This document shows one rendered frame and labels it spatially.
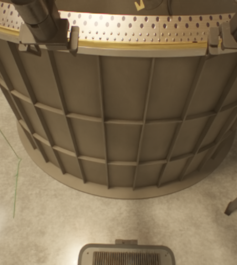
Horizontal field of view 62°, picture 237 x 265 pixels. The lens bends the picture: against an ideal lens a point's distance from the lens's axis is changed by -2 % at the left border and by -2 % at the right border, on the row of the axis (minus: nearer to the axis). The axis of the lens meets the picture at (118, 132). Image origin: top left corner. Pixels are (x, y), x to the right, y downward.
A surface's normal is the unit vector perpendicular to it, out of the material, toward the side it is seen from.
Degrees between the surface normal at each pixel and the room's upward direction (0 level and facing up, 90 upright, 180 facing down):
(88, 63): 90
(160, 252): 0
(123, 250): 0
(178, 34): 43
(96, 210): 0
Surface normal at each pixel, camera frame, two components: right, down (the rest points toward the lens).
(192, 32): 0.10, 0.06
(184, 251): 0.00, -0.64
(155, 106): 0.08, 0.76
